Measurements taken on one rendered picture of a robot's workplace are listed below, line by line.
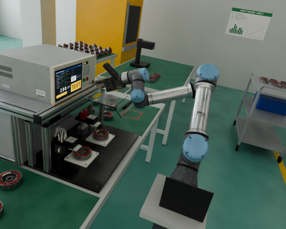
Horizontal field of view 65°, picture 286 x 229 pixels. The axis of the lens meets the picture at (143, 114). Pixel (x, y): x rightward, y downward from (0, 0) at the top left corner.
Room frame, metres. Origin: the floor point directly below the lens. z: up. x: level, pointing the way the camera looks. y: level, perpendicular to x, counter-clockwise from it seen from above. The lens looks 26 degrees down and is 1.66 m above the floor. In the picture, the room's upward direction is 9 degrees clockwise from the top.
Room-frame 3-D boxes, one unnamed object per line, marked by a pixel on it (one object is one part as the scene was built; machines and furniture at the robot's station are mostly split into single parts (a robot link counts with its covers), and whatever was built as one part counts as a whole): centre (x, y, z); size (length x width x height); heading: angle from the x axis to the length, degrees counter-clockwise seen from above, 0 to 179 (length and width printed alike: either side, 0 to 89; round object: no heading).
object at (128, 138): (1.24, 0.31, 0.76); 0.64 x 0.47 x 0.02; 166
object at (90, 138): (1.35, 0.27, 0.78); 0.15 x 0.15 x 0.01; 76
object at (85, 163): (1.12, 0.33, 0.78); 0.15 x 0.15 x 0.01; 76
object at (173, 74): (3.59, -0.08, 0.37); 1.85 x 1.10 x 0.75; 166
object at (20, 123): (1.30, 0.54, 0.92); 0.66 x 0.01 x 0.30; 166
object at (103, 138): (1.35, 0.27, 0.80); 0.11 x 0.11 x 0.04
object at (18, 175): (0.85, 0.61, 0.77); 0.11 x 0.11 x 0.04
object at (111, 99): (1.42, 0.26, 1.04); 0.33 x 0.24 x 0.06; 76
